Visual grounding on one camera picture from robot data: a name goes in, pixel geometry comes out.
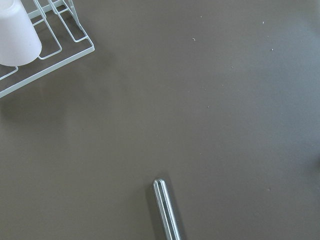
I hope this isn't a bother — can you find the white plastic cup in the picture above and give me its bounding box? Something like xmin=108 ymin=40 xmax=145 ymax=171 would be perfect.
xmin=0 ymin=0 xmax=42 ymax=67

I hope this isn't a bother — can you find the steel muddler with black tip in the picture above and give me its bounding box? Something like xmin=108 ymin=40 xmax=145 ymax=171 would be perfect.
xmin=153 ymin=178 xmax=182 ymax=240

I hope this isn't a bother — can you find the white wire cup rack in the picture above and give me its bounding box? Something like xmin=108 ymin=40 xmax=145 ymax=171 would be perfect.
xmin=0 ymin=0 xmax=95 ymax=98

